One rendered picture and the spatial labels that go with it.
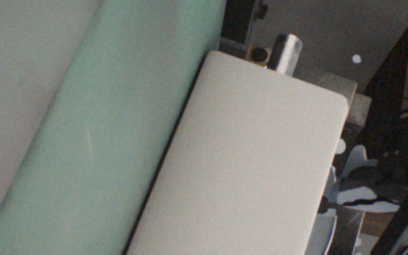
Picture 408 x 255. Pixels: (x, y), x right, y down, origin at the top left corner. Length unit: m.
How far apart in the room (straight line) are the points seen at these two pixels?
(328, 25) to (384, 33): 0.15
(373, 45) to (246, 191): 1.62
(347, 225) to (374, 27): 1.10
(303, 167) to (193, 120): 0.03
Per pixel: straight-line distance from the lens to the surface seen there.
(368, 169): 0.65
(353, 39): 1.76
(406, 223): 0.60
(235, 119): 0.16
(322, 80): 0.96
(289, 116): 0.17
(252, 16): 0.52
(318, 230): 0.74
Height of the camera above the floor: 1.49
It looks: 69 degrees down
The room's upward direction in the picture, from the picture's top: 11 degrees clockwise
